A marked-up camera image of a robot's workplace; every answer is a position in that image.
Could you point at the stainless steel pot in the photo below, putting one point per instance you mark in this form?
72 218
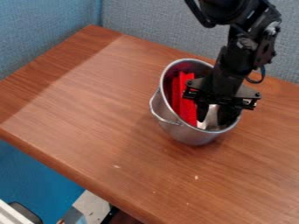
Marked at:
180 131

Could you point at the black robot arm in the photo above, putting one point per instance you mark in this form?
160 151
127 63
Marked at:
254 25

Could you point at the red star-shaped block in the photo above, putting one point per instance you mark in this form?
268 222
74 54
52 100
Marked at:
183 107

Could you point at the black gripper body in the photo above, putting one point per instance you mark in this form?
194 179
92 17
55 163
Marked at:
218 85

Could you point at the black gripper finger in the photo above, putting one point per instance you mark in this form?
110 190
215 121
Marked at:
227 115
203 108

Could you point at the black white device corner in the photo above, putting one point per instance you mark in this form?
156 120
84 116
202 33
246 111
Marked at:
14 213

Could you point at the white grey box under table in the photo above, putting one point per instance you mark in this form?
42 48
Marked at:
88 210

